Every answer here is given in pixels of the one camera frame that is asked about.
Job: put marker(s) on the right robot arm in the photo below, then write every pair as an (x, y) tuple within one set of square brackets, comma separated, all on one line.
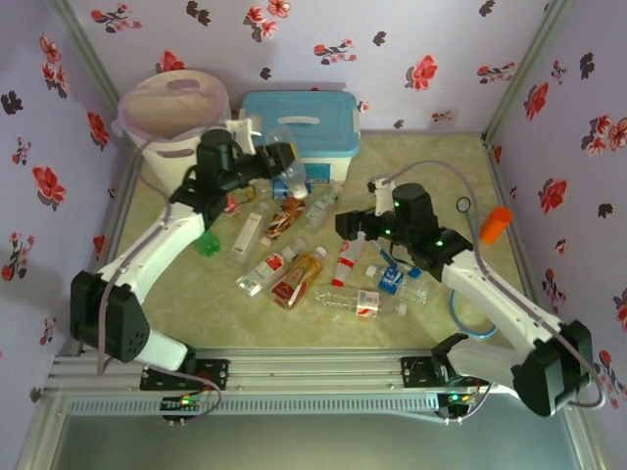
[(490, 289)]

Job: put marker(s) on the large clear bottle red white label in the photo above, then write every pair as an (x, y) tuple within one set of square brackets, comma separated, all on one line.
[(367, 303)]

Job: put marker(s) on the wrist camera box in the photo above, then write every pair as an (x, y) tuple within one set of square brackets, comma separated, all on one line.
[(381, 196), (242, 129)]

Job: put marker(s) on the white storage box blue lid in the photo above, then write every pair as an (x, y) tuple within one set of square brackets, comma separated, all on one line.
[(299, 112)]

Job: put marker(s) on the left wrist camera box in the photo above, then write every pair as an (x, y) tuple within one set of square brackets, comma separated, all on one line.
[(242, 129)]

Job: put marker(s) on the clear bottle green label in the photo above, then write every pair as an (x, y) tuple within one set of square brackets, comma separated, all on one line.
[(318, 210)]

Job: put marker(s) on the green bottle yellow cap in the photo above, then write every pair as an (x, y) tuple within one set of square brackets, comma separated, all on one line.
[(208, 245)]

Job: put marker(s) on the brown label bottle white cap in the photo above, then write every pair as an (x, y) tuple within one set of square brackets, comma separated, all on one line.
[(284, 218)]

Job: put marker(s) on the amber tea bottle red label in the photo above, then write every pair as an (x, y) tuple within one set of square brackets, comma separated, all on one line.
[(299, 279)]

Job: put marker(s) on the clear plastic bottle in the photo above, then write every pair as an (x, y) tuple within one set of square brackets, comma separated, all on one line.
[(296, 181)]

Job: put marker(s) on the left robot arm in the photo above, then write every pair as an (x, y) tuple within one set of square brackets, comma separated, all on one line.
[(147, 254)]

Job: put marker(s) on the blue label plastic bottle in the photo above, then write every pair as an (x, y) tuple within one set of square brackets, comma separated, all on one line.
[(383, 254), (392, 280)]

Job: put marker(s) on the white bottle red band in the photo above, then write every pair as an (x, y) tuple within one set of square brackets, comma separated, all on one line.
[(345, 264)]

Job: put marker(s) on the aluminium frame post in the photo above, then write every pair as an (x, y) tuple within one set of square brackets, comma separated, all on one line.
[(529, 59), (83, 44)]

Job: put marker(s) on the orange plastic cylinder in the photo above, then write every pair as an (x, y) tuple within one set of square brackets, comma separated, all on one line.
[(495, 225)]

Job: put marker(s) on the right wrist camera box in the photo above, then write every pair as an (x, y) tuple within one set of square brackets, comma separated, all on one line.
[(381, 196)]

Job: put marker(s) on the translucent lavender bin liner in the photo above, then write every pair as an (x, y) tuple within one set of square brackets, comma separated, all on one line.
[(161, 110)]

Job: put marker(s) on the white speckled ribbed bin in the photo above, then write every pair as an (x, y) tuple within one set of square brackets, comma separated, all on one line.
[(159, 169)]

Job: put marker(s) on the small LED circuit board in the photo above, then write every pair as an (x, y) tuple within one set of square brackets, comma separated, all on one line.
[(183, 402), (460, 397)]

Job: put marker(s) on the aluminium frame cross rail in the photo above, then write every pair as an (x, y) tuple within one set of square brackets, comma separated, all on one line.
[(313, 372)]

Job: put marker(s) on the tall clear bottle white label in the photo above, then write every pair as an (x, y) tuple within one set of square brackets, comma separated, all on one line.
[(247, 235)]

